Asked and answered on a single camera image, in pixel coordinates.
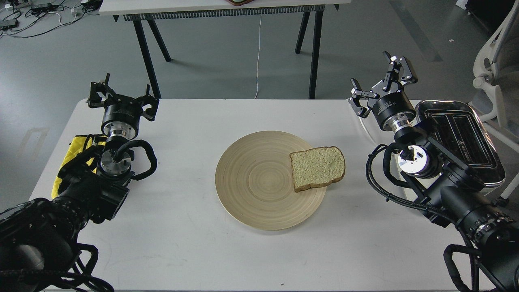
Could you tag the round wooden plate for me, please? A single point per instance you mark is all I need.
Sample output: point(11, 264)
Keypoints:
point(254, 182)

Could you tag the white office chair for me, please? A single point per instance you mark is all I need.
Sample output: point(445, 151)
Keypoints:
point(495, 72)

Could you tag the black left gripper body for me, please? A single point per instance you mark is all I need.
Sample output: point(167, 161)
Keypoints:
point(121, 117)

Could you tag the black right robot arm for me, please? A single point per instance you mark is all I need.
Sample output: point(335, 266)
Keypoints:
point(440, 163)

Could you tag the yellow cloth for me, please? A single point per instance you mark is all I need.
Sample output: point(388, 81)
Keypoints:
point(78, 145)

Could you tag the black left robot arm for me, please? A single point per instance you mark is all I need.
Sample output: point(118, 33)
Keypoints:
point(39, 238)

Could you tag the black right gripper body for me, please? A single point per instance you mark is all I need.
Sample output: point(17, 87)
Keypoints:
point(392, 102)

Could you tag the slice of white bread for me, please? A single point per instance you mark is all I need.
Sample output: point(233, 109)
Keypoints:
point(317, 167)

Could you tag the white chrome toaster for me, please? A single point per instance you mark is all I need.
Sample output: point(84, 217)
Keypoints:
point(459, 129)

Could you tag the white background table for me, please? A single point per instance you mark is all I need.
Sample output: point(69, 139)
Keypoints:
point(139, 11)

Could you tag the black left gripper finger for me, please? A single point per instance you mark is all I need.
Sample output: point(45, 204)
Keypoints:
point(147, 105)
point(101, 95)

